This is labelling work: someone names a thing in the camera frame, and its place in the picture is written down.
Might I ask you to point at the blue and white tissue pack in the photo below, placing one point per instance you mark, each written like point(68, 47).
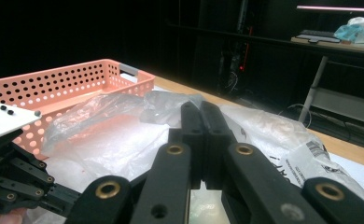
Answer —
point(354, 31)

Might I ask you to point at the white board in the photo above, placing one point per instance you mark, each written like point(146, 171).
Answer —
point(362, 174)

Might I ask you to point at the black computer tower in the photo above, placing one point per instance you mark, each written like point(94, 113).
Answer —
point(236, 68)

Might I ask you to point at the white-legged wooden desk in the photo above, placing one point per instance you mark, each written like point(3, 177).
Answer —
point(342, 99)

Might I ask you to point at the clear plastic bag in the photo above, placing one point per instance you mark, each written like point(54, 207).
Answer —
point(114, 146)

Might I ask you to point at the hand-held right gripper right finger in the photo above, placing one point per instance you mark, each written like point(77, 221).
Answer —
point(216, 130)

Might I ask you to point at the black keyboard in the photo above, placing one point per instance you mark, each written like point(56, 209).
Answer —
point(318, 34)

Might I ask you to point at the pink perforated plastic basket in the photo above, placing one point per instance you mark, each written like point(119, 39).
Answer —
point(62, 82)

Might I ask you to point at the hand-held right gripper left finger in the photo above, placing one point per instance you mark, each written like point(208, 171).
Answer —
point(193, 130)

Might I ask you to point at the wooden table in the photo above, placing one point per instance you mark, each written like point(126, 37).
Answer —
point(345, 146)

